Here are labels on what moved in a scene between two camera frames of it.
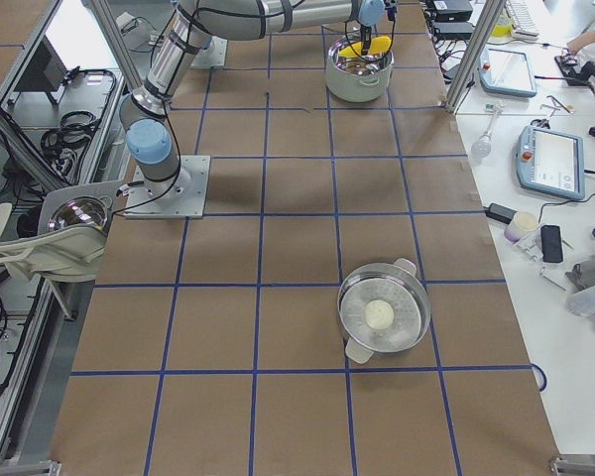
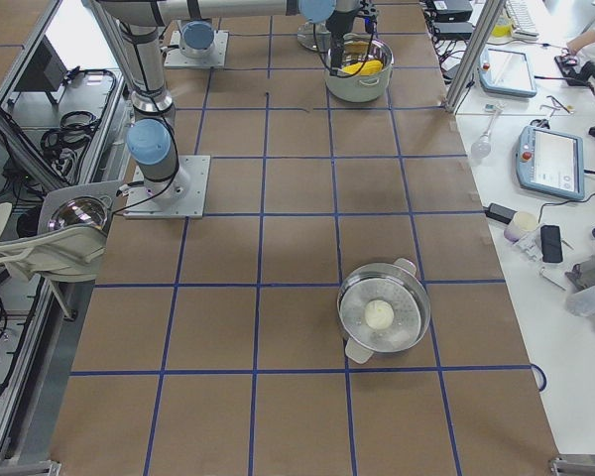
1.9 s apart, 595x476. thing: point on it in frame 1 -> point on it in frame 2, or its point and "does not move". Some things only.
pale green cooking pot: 361,78 does not move
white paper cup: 521,224 does not move
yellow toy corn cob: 377,45 -> 369,67
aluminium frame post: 475,54 does not move
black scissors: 544,123 does not move
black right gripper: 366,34 -> 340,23
